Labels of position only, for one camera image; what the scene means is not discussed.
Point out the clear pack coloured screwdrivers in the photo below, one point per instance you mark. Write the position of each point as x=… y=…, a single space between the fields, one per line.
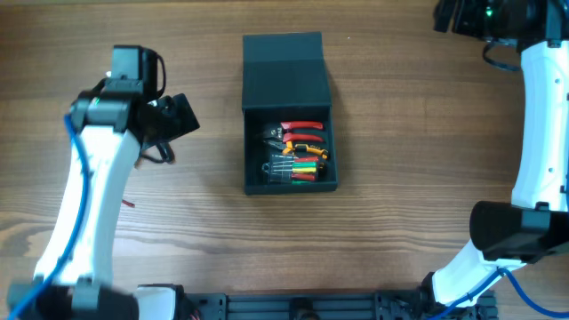
x=294 y=170

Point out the orange black needle-nose pliers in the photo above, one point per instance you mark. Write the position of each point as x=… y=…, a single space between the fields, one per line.
x=289 y=148

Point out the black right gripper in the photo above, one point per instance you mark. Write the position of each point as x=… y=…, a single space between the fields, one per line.
x=451 y=16

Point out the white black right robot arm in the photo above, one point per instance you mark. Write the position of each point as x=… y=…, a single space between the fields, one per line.
x=505 y=237

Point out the dark green open box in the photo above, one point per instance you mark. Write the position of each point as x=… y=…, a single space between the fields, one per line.
x=285 y=79

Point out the red handled snips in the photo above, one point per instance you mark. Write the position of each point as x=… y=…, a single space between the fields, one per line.
x=290 y=131

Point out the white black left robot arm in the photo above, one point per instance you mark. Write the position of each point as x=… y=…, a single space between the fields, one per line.
x=110 y=129

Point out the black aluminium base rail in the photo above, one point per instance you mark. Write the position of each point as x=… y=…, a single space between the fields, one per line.
x=380 y=305

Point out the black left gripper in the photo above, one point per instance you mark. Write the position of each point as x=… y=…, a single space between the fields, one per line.
x=182 y=117

